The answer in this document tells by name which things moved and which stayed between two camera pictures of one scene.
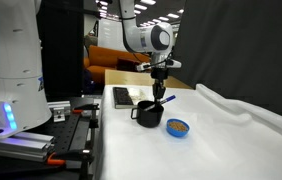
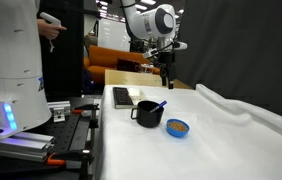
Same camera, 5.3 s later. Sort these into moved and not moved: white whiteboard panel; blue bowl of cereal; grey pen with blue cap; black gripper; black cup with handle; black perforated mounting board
Moved: black gripper; grey pen with blue cap
Not moved: black cup with handle; white whiteboard panel; blue bowl of cereal; black perforated mounting board
